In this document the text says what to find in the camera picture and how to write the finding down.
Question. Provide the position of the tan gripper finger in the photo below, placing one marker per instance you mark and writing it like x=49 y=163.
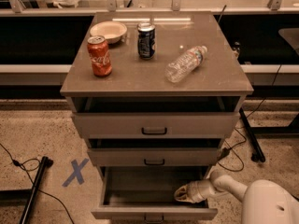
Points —
x=182 y=191
x=184 y=199

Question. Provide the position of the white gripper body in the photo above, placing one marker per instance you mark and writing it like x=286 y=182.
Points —
x=196 y=191

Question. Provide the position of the grey bottom drawer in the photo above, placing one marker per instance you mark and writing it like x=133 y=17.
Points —
x=147 y=194

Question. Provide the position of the grey drawer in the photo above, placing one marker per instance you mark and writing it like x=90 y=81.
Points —
x=147 y=194
x=154 y=125
x=154 y=156

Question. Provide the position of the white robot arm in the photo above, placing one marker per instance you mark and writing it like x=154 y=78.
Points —
x=263 y=201

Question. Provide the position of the grey middle drawer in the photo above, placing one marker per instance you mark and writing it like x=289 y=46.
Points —
x=154 y=156

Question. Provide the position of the grey drawer cabinet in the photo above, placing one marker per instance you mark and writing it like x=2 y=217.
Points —
x=138 y=85

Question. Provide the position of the grey top drawer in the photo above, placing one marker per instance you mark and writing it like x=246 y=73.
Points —
x=154 y=125

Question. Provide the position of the black stand leg right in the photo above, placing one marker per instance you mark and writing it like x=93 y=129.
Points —
x=253 y=132

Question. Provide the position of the black stand leg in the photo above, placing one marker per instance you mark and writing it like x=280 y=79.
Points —
x=253 y=132
x=26 y=197

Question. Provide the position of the blue tape cross mark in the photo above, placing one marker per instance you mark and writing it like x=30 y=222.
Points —
x=76 y=174

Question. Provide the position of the clear plastic water bottle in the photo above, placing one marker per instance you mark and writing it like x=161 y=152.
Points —
x=185 y=63

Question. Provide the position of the black stand leg left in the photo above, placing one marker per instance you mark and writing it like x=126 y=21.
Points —
x=26 y=197

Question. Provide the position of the dark blue soda can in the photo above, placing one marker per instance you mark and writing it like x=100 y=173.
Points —
x=146 y=39

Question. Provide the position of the red cola can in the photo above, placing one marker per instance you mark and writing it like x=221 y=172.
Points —
x=99 y=54

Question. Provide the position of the white bowl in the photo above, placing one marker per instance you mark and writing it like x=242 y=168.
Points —
x=112 y=31

